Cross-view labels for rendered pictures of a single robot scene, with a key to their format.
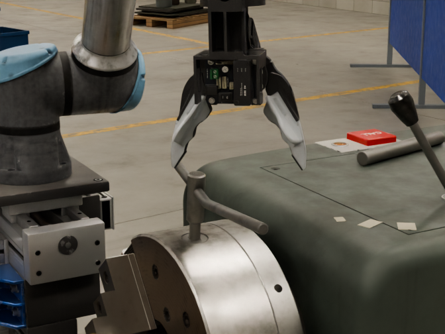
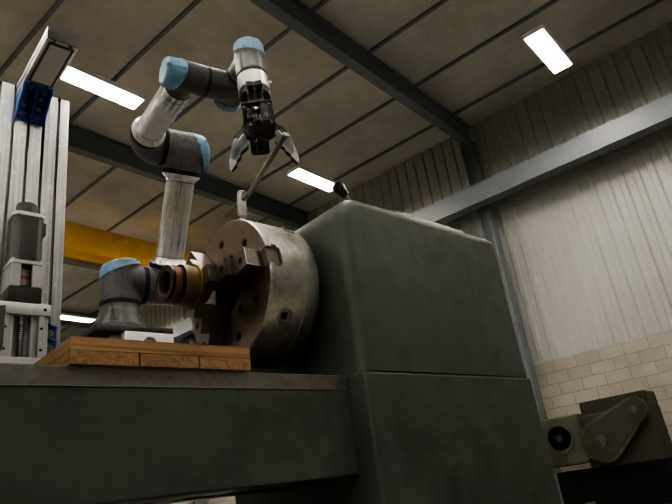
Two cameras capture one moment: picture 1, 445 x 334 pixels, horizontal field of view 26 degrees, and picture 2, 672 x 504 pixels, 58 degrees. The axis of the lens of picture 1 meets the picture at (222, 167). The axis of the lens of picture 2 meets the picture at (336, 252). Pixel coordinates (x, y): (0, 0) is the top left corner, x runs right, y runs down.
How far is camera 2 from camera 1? 1.02 m
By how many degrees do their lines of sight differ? 41
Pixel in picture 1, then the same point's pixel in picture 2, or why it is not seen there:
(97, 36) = (166, 245)
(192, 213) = (241, 209)
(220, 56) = (253, 101)
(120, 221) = not seen: outside the picture
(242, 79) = (264, 109)
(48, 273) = not seen: hidden behind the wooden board
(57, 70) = (141, 269)
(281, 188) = not seen: hidden behind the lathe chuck
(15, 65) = (117, 262)
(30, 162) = (123, 315)
